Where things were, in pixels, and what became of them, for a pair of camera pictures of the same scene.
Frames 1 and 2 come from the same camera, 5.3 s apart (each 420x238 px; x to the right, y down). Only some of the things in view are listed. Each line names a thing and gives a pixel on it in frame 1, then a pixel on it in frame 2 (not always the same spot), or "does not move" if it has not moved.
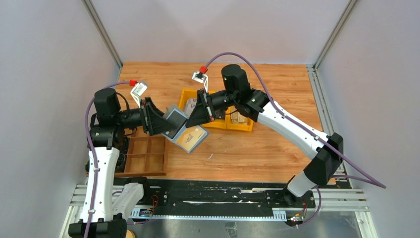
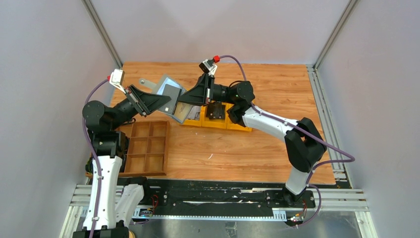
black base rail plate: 220,199 does not move
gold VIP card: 189,137 → 183,110
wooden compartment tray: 145,154 does not move
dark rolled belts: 122,143 does not move
